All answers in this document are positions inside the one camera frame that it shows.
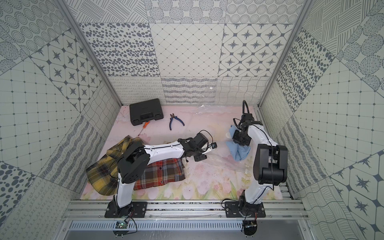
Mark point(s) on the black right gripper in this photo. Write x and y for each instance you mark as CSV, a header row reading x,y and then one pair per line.
x,y
236,140

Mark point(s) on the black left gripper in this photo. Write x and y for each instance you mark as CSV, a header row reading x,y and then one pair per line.
x,y
202,149

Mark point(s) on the light blue shirt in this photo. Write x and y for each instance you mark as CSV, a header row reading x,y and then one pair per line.
x,y
239,153

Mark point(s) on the clear plastic vacuum bag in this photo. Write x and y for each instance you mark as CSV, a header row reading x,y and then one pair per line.
x,y
214,122

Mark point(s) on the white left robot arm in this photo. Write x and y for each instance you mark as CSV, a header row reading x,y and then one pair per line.
x,y
135,160

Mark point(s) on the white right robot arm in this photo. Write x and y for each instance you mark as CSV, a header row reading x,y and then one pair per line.
x,y
270,162

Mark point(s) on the red plaid folded shirt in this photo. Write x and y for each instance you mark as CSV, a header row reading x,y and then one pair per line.
x,y
161,173

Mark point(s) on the yellow plaid shirt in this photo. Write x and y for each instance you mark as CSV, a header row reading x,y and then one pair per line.
x,y
103,175

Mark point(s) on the black plastic tool case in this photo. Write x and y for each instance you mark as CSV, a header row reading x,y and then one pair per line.
x,y
145,111

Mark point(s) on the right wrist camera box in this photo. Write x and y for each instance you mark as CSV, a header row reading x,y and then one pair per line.
x,y
247,117

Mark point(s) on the orange handled screwdriver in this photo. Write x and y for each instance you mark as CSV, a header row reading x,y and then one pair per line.
x,y
144,126

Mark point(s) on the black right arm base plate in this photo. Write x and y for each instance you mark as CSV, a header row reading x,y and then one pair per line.
x,y
235,209

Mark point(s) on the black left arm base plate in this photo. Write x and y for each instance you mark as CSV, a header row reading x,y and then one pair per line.
x,y
134,209

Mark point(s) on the aluminium mounting rail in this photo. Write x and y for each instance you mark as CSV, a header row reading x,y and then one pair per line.
x,y
184,210

